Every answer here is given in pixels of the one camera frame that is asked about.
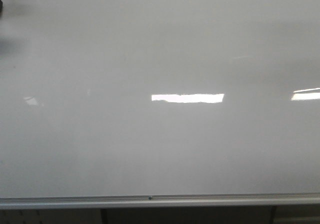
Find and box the white whiteboard with aluminium frame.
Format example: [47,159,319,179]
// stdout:
[0,0,320,210]

